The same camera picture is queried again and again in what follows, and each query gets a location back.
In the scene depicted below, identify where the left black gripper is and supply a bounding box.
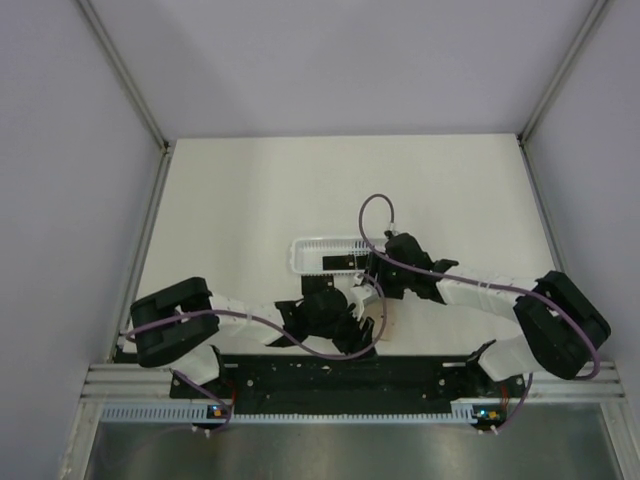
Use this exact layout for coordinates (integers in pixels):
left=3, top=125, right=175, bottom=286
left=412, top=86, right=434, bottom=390
left=307, top=299, right=376, bottom=361

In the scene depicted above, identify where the beige card holder wallet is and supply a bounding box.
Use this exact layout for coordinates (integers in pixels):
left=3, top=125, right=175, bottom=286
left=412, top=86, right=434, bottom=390
left=366, top=302, right=397, bottom=344

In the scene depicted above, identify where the black VIP card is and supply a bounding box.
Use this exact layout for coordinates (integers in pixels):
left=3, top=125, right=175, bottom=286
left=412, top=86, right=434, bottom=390
left=301, top=275, right=335, bottom=296

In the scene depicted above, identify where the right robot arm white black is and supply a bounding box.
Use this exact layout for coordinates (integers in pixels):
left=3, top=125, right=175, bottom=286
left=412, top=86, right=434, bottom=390
left=366, top=233, right=611, bottom=396

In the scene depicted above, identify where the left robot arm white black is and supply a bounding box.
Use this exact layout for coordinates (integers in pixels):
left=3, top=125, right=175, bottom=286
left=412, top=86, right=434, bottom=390
left=125, top=277, right=381, bottom=397

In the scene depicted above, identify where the black card in basket left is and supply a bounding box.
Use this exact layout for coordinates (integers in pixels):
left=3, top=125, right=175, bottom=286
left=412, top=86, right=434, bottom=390
left=322, top=254, right=368, bottom=273

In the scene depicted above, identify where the white plastic basket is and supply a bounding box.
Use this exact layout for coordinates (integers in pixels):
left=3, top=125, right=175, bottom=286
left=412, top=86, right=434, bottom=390
left=289, top=236, right=371, bottom=276

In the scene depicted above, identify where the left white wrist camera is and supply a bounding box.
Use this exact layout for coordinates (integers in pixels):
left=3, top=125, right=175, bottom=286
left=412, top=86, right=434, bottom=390
left=350, top=273, right=382, bottom=320

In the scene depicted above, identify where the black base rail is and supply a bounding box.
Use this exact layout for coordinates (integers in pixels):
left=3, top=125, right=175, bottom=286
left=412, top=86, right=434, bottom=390
left=169, top=354, right=526, bottom=414

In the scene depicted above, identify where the white slotted cable duct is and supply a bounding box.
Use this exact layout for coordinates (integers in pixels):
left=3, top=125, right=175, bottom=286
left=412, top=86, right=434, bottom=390
left=100, top=403, right=499, bottom=425

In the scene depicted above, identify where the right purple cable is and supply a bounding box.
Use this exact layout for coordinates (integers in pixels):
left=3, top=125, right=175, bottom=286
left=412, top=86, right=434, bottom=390
left=359, top=193, right=602, bottom=433

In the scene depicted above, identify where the right aluminium frame post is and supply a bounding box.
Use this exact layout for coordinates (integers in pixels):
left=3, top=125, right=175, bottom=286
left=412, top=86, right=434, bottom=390
left=517, top=0, right=614, bottom=148

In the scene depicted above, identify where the aluminium frame post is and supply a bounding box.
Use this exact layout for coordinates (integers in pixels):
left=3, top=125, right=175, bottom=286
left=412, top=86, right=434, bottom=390
left=73, top=0, right=170, bottom=153
left=517, top=0, right=614, bottom=148

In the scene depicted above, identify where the left aluminium frame post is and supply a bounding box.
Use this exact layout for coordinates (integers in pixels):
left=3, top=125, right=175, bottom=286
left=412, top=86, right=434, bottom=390
left=73, top=0, right=170, bottom=153

